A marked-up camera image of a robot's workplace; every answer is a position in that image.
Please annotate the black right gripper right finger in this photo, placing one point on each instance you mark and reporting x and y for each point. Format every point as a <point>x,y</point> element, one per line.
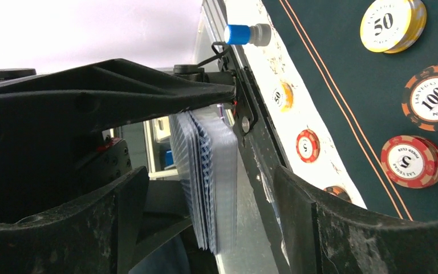
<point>326,234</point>

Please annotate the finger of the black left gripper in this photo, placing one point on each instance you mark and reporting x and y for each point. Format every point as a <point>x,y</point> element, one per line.
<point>165,216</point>

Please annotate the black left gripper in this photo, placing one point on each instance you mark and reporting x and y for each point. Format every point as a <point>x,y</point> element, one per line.
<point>52,148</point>

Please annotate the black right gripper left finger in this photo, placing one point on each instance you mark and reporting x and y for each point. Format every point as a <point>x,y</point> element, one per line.
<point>95,233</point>

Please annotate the brown poker chip stack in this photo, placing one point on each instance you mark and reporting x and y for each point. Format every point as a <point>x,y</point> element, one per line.
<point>338,192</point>

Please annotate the blue playing card deck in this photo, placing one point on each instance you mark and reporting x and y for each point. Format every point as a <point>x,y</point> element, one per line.
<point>204,150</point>

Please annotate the red poker chip stack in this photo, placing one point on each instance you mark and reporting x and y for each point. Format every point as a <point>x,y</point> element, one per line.
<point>308,146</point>

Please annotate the yellow poker chip stack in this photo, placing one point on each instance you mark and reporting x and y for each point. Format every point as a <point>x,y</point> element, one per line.
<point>283,97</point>

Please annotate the blue poker chip stack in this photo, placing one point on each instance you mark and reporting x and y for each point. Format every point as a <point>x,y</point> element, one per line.
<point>258,35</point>

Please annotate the green poker table mat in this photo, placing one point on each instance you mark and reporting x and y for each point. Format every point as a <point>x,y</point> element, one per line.
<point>358,93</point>

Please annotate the black mounting rail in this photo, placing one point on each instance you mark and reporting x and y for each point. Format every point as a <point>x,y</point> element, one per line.
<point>260,243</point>

